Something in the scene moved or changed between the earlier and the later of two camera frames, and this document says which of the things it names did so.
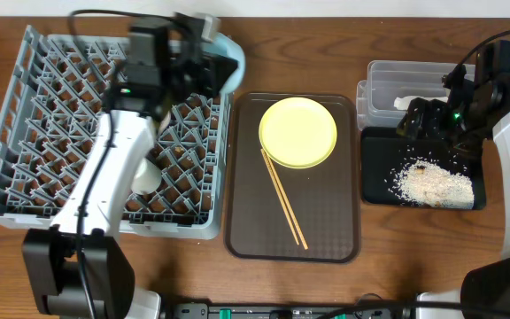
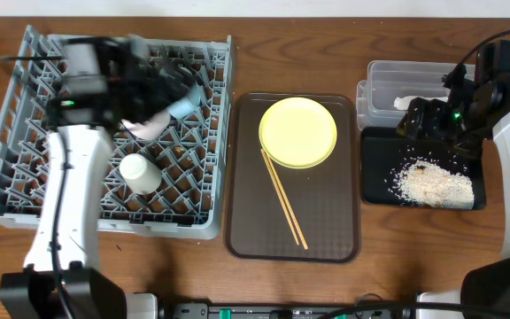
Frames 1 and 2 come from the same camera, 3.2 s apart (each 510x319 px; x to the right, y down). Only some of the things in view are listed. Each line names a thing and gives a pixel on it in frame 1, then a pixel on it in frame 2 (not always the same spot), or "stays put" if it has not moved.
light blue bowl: x=226 y=46 → x=188 y=105
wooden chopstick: x=285 y=199 stays put
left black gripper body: x=219 y=71 → x=166 y=82
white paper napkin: x=403 y=102 stays put
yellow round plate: x=297 y=133 stays put
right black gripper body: x=438 y=119 stays put
